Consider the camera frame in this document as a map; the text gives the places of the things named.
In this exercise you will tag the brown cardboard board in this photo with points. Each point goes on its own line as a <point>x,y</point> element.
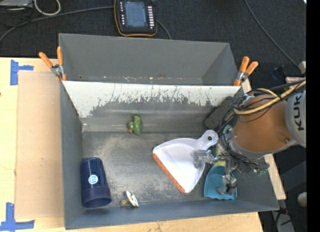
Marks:
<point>37,138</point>

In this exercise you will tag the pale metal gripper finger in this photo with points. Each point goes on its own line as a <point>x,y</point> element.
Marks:
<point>202,157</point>
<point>228,182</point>

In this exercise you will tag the grey metal bin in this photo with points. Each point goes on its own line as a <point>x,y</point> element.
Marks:
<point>130,166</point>

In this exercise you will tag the teal plastic scoop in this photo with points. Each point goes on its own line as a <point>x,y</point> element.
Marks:
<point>212,183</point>

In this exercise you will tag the white dustpan with orange edge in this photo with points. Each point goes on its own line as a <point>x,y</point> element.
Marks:
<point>177,160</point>

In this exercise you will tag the dark blue plastic cup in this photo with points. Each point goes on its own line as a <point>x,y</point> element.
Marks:
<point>95,181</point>

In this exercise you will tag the clear and white pacifier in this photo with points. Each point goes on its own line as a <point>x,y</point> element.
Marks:
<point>131,198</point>

